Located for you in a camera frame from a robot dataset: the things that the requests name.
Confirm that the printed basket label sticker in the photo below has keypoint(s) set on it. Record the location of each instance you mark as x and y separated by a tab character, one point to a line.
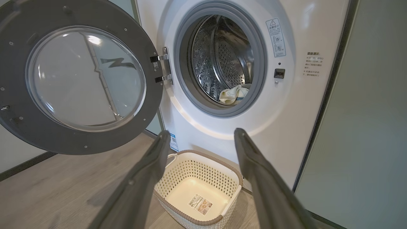
200	205

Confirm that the black door latch socket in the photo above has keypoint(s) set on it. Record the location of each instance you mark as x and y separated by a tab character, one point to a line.
279	73

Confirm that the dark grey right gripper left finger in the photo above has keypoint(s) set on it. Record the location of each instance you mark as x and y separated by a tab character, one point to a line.
136	190

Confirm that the white washing machine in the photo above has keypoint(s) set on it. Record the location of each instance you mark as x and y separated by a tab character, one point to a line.
295	111

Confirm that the pale yellow garment blue collar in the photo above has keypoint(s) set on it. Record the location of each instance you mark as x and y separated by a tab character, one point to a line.
244	90

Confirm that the perforated steel washer drum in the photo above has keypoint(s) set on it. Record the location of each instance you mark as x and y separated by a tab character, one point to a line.
219	54

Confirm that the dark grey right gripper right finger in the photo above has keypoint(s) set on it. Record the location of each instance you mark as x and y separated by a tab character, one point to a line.
270	197

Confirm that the grey warning sticker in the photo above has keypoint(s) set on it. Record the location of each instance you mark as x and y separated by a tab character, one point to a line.
276	37

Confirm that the blue energy label sticker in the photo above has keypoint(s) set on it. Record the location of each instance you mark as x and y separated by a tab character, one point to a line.
173	143

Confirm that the glass washing machine door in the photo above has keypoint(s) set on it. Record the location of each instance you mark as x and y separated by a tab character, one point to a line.
79	79

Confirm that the grey rubber door gasket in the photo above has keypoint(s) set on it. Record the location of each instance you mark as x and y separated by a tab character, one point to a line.
260	63

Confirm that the plain pale yellow garment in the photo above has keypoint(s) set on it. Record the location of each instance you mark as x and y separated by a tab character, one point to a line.
227	96

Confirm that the metal door hinge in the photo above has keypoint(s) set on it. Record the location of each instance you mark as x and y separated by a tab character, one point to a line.
164	66

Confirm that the cream plastic laundry basket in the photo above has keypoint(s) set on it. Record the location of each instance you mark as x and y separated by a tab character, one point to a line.
197	171

